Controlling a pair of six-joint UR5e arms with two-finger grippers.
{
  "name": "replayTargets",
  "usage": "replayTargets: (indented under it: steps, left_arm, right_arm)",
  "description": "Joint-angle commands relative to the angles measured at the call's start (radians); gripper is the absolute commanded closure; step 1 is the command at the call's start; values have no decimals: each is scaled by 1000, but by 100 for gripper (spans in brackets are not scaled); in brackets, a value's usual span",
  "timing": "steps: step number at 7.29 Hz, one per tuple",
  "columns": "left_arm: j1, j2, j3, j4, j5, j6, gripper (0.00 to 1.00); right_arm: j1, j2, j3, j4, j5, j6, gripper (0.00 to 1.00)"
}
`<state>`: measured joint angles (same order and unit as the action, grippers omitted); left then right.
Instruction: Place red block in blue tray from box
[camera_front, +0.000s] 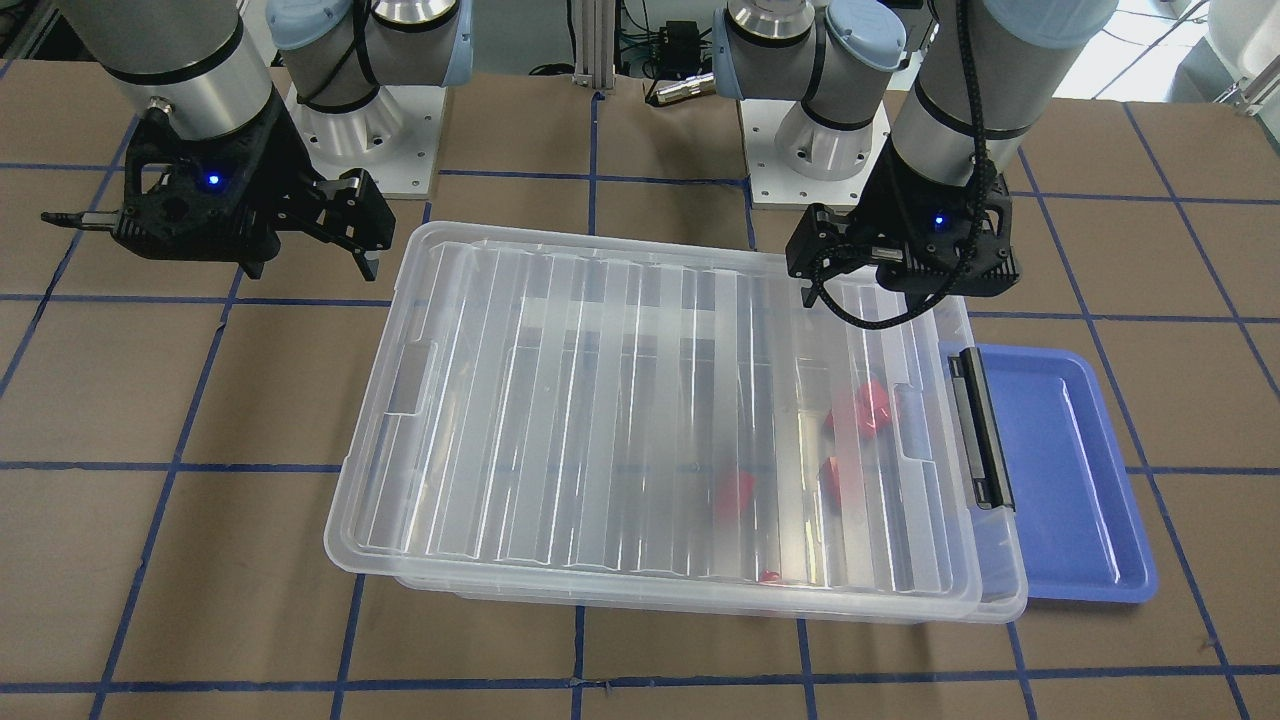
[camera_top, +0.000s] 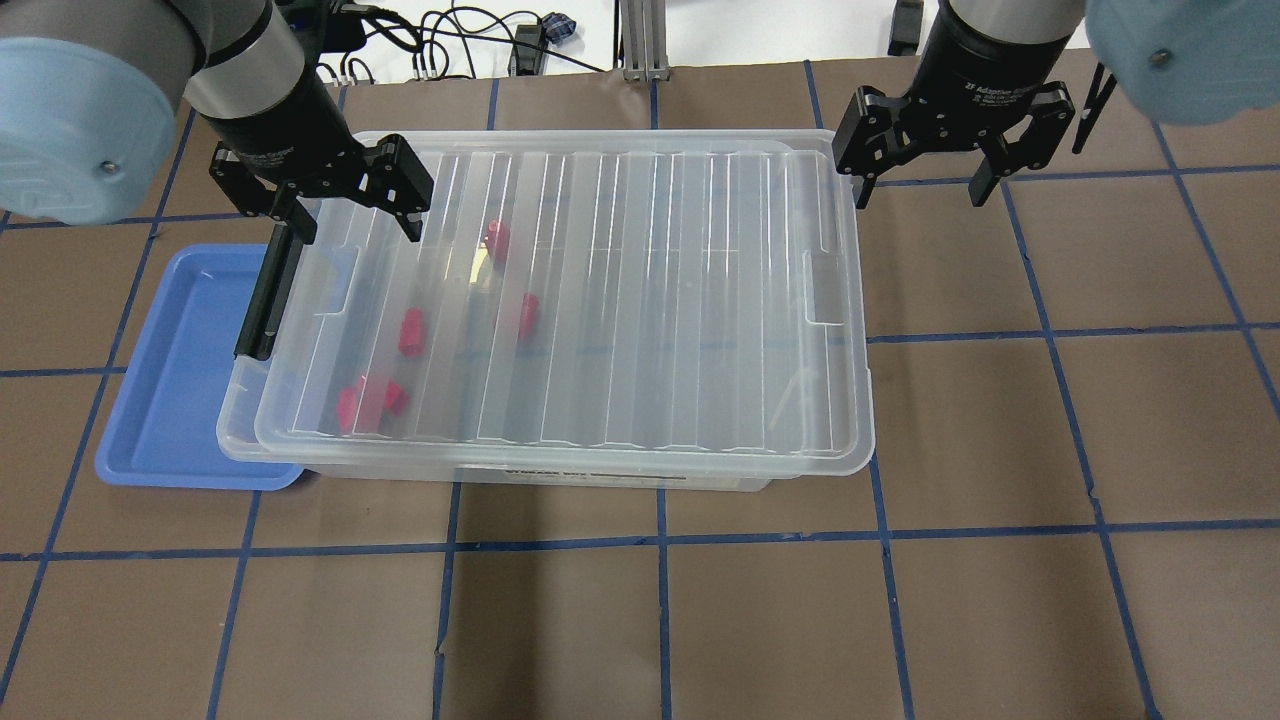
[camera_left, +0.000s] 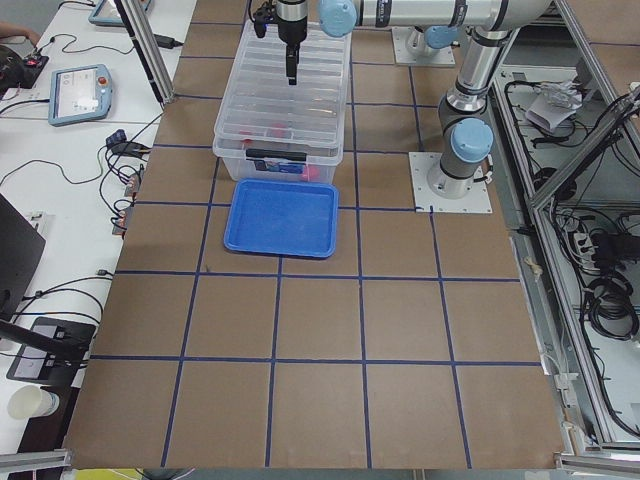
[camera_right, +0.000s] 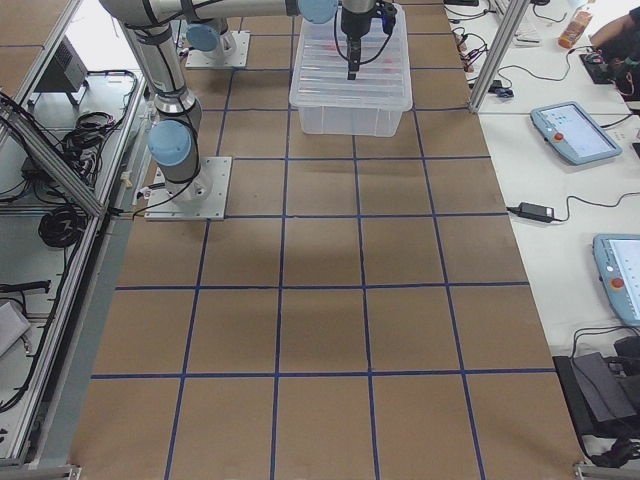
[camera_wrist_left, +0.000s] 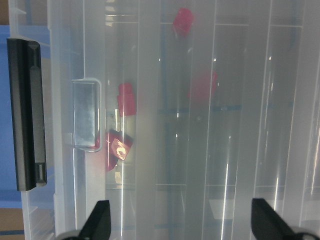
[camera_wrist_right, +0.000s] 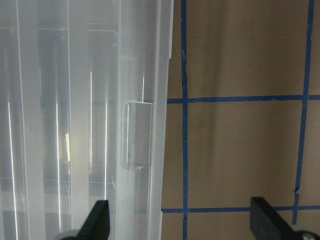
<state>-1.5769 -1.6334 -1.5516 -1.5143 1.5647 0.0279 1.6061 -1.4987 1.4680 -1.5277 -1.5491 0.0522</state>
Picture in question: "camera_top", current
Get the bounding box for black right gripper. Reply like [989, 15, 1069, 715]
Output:
[832, 12, 1076, 211]

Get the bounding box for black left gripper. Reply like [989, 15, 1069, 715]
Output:
[207, 67, 434, 245]

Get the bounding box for clear plastic box lid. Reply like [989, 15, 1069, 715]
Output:
[253, 128, 877, 479]

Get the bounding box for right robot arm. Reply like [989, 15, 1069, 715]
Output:
[832, 1, 1279, 209]

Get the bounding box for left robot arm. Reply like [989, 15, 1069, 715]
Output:
[1, 1, 433, 241]

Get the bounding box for red block middle left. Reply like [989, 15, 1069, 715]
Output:
[397, 306, 428, 357]

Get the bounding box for red block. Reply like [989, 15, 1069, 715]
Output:
[517, 292, 541, 346]
[335, 386, 362, 434]
[355, 374, 410, 427]
[397, 306, 428, 357]
[483, 219, 511, 265]

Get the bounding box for red block upper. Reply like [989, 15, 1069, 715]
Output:
[483, 219, 511, 265]

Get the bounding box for red block bottom left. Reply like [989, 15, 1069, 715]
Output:
[335, 386, 362, 434]

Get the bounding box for red block bottom right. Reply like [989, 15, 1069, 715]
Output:
[355, 374, 410, 427]

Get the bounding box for red block middle right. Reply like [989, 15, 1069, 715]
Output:
[517, 292, 541, 346]

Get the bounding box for clear plastic storage box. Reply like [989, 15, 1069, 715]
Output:
[216, 129, 873, 493]

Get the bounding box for blue plastic tray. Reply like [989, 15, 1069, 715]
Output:
[95, 243, 303, 491]

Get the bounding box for black rod tool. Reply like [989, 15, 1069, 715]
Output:
[234, 224, 303, 361]

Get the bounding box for black device top right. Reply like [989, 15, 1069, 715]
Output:
[887, 0, 925, 56]

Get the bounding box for black rod right side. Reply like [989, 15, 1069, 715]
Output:
[1071, 61, 1117, 155]

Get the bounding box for black power adapter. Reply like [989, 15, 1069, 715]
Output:
[508, 24, 549, 77]

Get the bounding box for black cables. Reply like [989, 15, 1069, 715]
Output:
[291, 0, 611, 85]

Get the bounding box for aluminium frame post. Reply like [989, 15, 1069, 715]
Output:
[614, 1, 671, 83]

